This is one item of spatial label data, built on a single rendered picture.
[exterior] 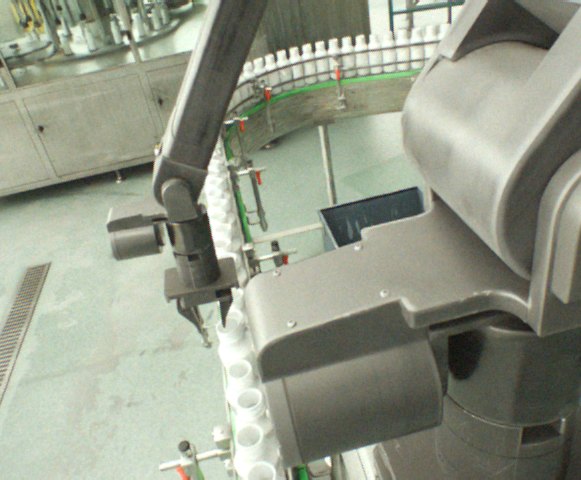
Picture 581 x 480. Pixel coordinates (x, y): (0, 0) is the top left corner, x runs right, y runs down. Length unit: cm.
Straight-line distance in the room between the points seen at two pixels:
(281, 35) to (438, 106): 591
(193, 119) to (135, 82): 354
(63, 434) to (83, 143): 245
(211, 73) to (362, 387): 46
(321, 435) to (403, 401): 3
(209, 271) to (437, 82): 56
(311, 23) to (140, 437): 482
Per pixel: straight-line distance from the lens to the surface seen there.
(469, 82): 17
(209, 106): 60
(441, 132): 17
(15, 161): 451
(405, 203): 160
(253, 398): 77
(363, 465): 72
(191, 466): 81
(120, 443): 236
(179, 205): 63
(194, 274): 71
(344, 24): 622
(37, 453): 253
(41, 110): 431
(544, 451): 24
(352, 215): 156
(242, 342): 81
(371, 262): 18
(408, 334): 18
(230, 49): 59
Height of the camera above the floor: 172
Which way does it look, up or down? 33 degrees down
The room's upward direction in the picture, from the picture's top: 11 degrees counter-clockwise
